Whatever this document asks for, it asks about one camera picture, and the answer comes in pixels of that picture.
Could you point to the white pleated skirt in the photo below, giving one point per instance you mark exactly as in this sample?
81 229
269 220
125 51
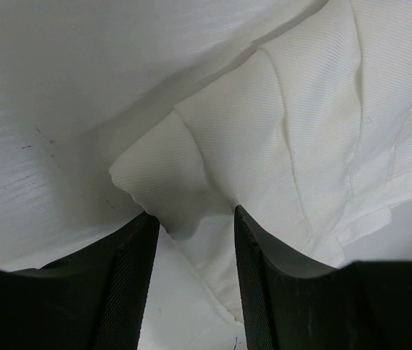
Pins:
312 135

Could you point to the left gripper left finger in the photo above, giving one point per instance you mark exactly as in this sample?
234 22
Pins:
91 299

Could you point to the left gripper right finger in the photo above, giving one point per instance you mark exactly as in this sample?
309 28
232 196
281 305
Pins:
291 301

